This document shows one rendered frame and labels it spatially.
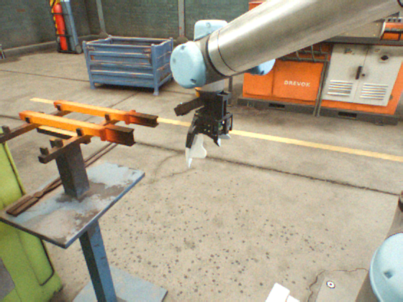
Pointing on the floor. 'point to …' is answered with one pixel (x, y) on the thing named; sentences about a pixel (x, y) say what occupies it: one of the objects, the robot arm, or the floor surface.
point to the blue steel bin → (129, 62)
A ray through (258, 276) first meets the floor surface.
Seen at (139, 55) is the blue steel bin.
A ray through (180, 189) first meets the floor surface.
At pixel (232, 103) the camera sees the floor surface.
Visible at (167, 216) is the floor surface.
